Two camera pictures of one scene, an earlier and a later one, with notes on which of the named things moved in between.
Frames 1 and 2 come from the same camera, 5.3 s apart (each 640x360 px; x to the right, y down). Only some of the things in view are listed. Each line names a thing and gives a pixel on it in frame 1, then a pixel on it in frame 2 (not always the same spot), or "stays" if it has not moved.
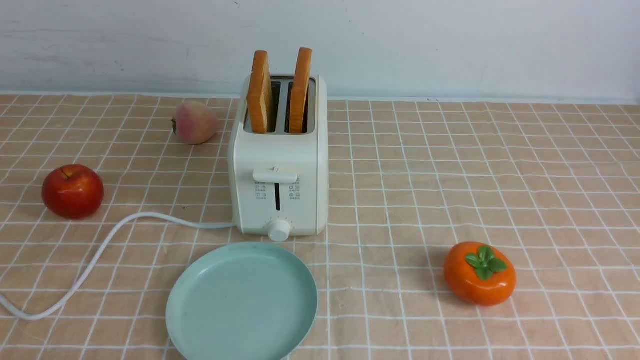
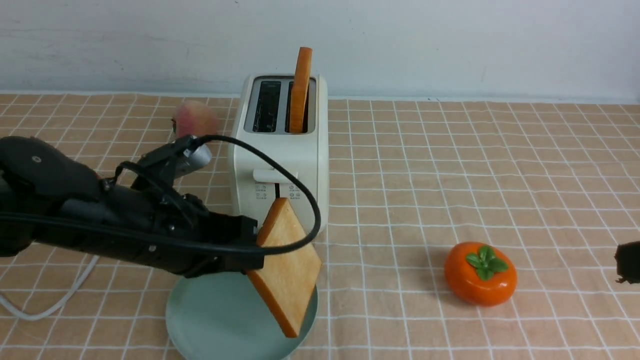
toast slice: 259,97 -> 287,280
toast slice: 300,91 stays
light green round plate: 245,301 stays
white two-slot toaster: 279,178 stays
